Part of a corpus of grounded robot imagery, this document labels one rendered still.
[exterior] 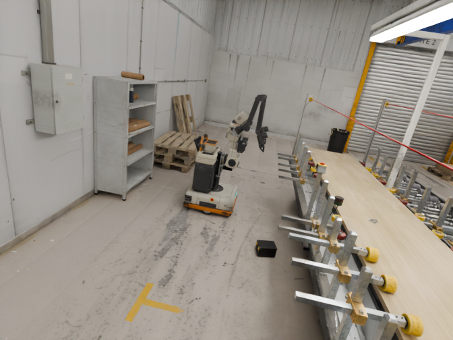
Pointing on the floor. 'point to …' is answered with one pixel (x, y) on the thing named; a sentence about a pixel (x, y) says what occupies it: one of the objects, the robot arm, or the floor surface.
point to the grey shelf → (101, 123)
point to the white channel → (427, 75)
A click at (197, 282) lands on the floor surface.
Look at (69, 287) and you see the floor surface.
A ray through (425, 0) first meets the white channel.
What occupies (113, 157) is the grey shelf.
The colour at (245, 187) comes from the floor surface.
